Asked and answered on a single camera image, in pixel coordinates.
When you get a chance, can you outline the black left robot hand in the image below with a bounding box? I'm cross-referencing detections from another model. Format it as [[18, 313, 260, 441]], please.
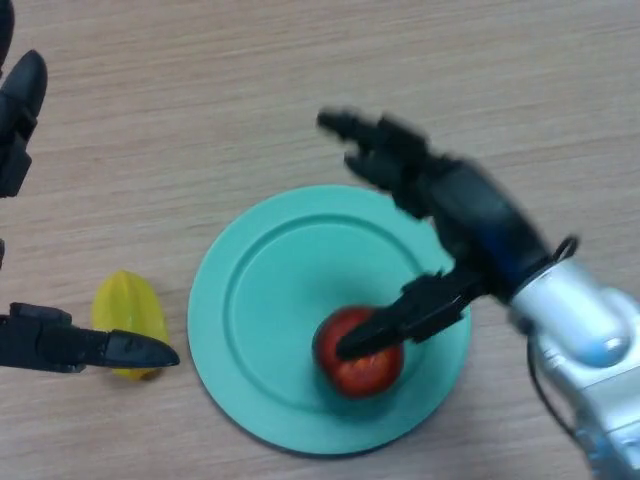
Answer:
[[0, 0, 181, 375]]

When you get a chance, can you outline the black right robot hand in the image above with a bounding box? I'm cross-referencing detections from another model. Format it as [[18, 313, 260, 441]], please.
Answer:
[[316, 106, 556, 362]]

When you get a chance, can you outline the red apple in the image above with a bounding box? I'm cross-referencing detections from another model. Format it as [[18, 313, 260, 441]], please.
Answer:
[[312, 306, 405, 400]]

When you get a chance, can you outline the green round plate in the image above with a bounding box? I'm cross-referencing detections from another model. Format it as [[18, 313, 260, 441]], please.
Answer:
[[187, 184, 473, 457]]

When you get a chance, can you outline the yellow starfruit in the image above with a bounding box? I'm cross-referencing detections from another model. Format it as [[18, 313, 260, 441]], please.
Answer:
[[91, 269, 170, 382]]

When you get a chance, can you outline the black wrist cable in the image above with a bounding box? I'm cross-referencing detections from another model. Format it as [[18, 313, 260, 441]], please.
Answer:
[[523, 234, 601, 451]]

